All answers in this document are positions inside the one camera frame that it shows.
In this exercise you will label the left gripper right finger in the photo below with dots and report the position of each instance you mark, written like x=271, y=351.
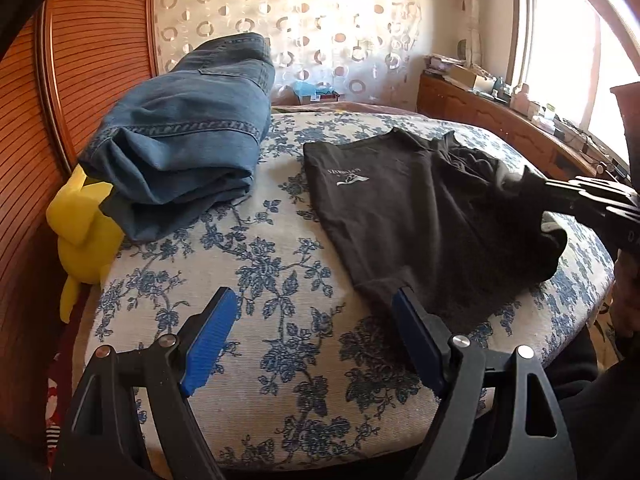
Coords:
x=498, y=417

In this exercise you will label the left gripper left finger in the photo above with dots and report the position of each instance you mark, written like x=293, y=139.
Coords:
x=101, y=437

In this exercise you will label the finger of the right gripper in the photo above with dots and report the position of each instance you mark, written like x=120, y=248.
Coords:
x=530, y=185

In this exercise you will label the black pants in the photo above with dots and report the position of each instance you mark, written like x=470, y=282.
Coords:
x=445, y=220

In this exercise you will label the wooden sideboard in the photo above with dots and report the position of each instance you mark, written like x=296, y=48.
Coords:
x=439, y=99

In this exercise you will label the cardboard box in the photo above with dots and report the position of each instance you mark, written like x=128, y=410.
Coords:
x=474, y=78

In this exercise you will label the window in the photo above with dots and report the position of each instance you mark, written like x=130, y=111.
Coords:
x=574, y=60

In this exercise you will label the blue floral bedspread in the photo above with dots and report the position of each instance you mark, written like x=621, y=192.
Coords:
x=311, y=375

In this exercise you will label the yellow plush toy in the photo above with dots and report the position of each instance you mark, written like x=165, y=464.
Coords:
x=88, y=240

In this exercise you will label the colourful floral blanket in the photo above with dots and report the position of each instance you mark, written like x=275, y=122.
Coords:
x=340, y=107

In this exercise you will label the circle patterned curtain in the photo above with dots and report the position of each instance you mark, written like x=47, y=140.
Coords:
x=365, y=50

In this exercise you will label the blue tissue box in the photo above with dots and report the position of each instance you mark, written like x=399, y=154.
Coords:
x=307, y=93

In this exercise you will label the folded blue jeans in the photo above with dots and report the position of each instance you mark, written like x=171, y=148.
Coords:
x=182, y=142

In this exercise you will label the wooden slatted headboard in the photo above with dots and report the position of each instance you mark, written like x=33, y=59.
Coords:
x=64, y=63

